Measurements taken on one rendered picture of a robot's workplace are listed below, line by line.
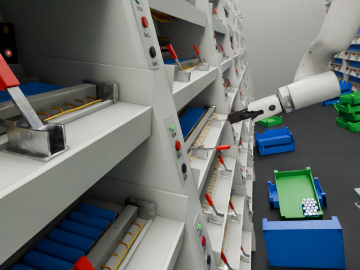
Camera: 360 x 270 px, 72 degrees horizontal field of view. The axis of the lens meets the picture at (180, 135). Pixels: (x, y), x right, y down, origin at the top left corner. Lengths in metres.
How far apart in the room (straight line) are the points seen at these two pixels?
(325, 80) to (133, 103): 0.61
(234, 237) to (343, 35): 0.72
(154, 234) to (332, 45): 0.66
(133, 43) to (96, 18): 0.06
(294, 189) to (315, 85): 0.93
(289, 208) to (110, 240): 1.33
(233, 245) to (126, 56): 0.76
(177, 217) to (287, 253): 0.90
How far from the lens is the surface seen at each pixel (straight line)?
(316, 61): 0.92
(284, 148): 2.40
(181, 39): 1.07
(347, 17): 0.82
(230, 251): 0.94
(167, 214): 0.43
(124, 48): 0.37
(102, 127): 0.27
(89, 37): 0.40
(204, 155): 0.64
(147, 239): 0.40
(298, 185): 1.67
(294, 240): 1.24
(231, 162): 1.07
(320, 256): 1.30
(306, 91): 0.83
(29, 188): 0.20
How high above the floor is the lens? 0.96
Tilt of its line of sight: 15 degrees down
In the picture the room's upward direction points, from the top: 15 degrees counter-clockwise
